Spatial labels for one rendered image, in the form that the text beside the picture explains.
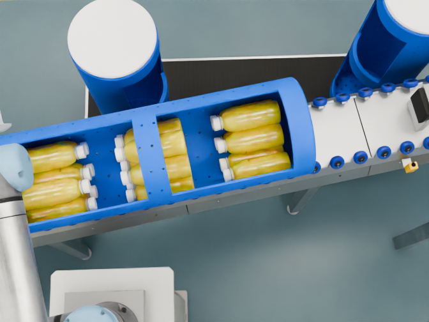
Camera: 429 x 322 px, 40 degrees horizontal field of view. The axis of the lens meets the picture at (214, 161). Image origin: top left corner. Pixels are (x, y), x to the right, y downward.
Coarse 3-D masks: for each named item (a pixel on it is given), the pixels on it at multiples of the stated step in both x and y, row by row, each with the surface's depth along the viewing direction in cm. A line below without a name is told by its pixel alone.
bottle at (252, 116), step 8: (256, 104) 168; (264, 104) 167; (272, 104) 167; (224, 112) 168; (232, 112) 166; (240, 112) 166; (248, 112) 166; (256, 112) 166; (264, 112) 166; (272, 112) 166; (224, 120) 166; (232, 120) 166; (240, 120) 166; (248, 120) 166; (256, 120) 166; (264, 120) 167; (272, 120) 167; (280, 120) 168; (224, 128) 168; (232, 128) 167; (240, 128) 167; (248, 128) 168
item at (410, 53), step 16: (368, 16) 217; (384, 16) 189; (368, 32) 238; (384, 32) 240; (400, 32) 187; (352, 48) 227; (368, 48) 255; (384, 48) 252; (400, 48) 245; (416, 48) 193; (352, 64) 229; (368, 64) 270; (384, 64) 263; (400, 64) 205; (416, 64) 205; (336, 80) 273; (352, 80) 273; (368, 80) 226; (384, 80) 220; (400, 80) 219
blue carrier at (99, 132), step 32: (192, 96) 166; (224, 96) 160; (256, 96) 176; (288, 96) 157; (64, 128) 157; (96, 128) 173; (128, 128) 175; (192, 128) 179; (288, 128) 183; (96, 160) 179; (160, 160) 153; (192, 160) 180; (160, 192) 157; (192, 192) 160; (32, 224) 157; (64, 224) 161
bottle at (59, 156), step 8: (56, 144) 165; (64, 144) 165; (32, 152) 163; (40, 152) 163; (48, 152) 163; (56, 152) 163; (64, 152) 163; (72, 152) 164; (32, 160) 162; (40, 160) 162; (48, 160) 162; (56, 160) 163; (64, 160) 163; (72, 160) 164; (40, 168) 163; (48, 168) 164; (56, 168) 165
